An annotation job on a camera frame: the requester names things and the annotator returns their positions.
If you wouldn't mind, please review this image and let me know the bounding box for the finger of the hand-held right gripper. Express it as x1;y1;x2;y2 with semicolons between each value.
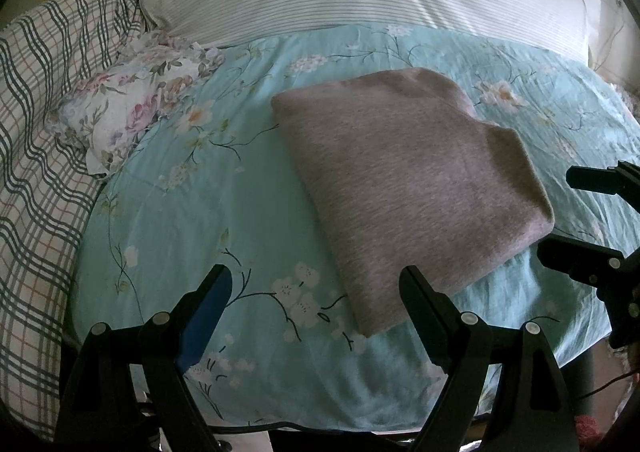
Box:
537;235;640;350
566;159;640;214

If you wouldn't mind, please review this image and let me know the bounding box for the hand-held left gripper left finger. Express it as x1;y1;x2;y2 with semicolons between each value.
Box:
55;263;236;452

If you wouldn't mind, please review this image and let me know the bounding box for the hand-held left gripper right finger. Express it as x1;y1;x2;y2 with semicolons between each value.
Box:
398;265;582;452

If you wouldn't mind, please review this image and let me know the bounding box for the pinkish grey knit garment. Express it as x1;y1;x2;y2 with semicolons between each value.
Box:
270;67;557;339

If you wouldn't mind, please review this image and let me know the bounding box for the turquoise floral bedsheet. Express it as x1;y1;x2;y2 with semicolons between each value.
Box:
70;22;640;433

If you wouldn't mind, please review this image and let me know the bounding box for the plaid blanket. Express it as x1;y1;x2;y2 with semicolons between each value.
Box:
0;0;157;444

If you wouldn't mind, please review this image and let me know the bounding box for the floral pillow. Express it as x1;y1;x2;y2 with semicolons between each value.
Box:
57;30;227;179

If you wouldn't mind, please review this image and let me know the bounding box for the thin dark cable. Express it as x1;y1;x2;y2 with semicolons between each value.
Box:
574;366;637;404

